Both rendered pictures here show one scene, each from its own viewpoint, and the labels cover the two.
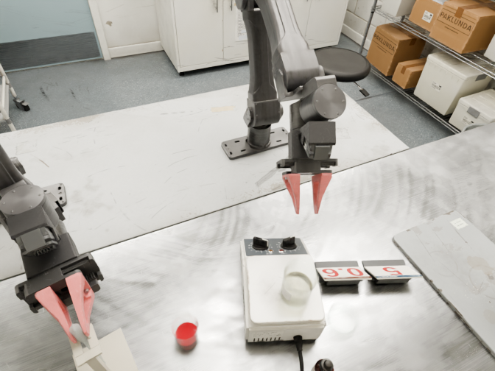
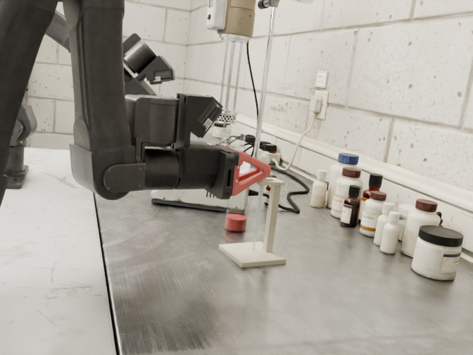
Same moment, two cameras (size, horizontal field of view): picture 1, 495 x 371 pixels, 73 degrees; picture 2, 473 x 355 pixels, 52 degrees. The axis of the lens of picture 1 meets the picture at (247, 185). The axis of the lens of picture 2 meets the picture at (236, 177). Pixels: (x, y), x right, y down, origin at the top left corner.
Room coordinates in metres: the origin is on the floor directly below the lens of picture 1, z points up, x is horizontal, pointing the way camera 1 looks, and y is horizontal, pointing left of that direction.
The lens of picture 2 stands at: (0.08, 0.95, 1.17)
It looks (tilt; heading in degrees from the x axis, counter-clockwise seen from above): 11 degrees down; 278
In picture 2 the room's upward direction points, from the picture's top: 7 degrees clockwise
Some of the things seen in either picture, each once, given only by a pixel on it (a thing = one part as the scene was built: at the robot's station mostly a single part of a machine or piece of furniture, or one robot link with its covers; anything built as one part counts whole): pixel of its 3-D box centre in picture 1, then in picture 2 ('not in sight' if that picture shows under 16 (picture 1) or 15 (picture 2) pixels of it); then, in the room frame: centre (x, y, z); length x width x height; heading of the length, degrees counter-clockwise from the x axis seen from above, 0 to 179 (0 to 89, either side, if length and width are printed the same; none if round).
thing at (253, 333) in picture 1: (278, 284); (207, 185); (0.29, -0.07, 0.94); 0.22 x 0.13 x 0.08; 6
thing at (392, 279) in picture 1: (390, 269); not in sight; (0.35, -0.30, 0.92); 0.09 x 0.06 x 0.04; 96
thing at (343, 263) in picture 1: (342, 270); not in sight; (0.34, -0.20, 0.92); 0.09 x 0.06 x 0.04; 96
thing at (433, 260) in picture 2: not in sight; (437, 252); (-0.14, 0.15, 0.94); 0.07 x 0.07 x 0.07
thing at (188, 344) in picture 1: (186, 332); (237, 213); (0.20, 0.08, 0.93); 0.04 x 0.04 x 0.06
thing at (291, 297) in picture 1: (297, 283); (231, 148); (0.25, -0.09, 1.02); 0.06 x 0.05 x 0.08; 161
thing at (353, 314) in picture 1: (342, 318); not in sight; (0.25, -0.19, 0.91); 0.06 x 0.06 x 0.02
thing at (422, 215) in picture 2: not in sight; (421, 227); (-0.13, 0.06, 0.95); 0.06 x 0.06 x 0.10
